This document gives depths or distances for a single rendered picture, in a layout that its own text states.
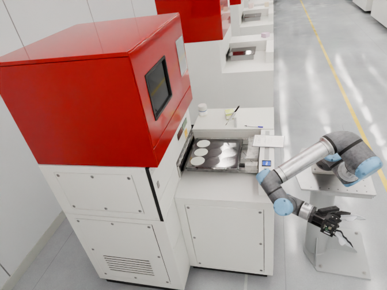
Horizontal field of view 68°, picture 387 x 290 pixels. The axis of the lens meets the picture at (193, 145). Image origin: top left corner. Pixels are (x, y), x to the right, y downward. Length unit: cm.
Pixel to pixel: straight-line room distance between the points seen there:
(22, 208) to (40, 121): 143
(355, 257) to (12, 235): 276
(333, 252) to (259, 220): 90
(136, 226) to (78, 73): 99
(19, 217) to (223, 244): 178
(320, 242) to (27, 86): 218
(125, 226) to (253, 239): 84
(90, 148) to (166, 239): 74
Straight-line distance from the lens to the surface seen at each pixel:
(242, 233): 204
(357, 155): 142
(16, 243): 301
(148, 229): 188
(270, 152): 196
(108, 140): 151
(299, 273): 252
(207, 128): 226
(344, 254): 267
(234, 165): 195
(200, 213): 195
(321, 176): 202
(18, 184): 292
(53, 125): 164
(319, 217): 140
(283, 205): 131
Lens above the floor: 210
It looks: 33 degrees down
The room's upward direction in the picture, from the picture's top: 10 degrees counter-clockwise
